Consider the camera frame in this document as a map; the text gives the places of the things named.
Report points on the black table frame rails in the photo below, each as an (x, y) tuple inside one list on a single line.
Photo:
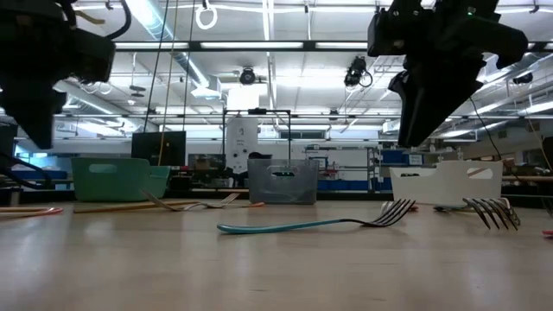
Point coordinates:
[(354, 196)]

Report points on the grey translucent plastic bin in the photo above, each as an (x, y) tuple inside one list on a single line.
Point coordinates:
[(283, 190)]

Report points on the blue storage shelving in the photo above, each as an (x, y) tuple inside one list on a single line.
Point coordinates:
[(354, 185)]

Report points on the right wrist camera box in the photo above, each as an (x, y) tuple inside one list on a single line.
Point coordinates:
[(397, 32)]

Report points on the black overhead camera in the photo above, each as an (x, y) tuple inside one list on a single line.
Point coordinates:
[(247, 77)]

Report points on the black monitor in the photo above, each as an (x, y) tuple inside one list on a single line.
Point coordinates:
[(149, 149)]

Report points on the black stand frame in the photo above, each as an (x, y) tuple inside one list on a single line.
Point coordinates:
[(259, 111)]

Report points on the white poster board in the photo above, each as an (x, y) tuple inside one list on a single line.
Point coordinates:
[(242, 142)]

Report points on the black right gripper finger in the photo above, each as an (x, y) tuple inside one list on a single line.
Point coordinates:
[(398, 84), (432, 103)]

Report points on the black overhead frame bar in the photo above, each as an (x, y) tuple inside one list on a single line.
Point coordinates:
[(311, 45)]

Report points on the white ceiling vent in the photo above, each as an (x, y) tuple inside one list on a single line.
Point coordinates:
[(492, 65)]

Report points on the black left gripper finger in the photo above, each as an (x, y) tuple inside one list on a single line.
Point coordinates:
[(59, 103), (30, 116)]

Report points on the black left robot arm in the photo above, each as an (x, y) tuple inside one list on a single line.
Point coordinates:
[(26, 8)]

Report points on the white plastic bin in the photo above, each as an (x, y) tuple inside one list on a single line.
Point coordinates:
[(445, 190)]

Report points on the rig light strip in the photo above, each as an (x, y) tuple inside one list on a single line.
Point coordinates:
[(341, 45), (151, 45), (250, 45)]

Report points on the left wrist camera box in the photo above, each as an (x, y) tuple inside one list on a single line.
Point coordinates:
[(93, 56)]

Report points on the black ceiling speaker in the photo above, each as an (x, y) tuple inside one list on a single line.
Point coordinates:
[(523, 78)]

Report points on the wooden workbench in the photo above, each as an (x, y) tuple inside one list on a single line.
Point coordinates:
[(527, 178)]

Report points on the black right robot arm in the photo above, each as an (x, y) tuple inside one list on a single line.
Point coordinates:
[(505, 43)]

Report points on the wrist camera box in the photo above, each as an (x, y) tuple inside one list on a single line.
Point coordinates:
[(93, 56), (397, 32)]

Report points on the teal plastic bin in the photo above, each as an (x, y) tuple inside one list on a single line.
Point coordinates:
[(112, 185)]

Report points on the silver ventilation duct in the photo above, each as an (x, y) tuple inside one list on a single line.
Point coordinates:
[(192, 69)]

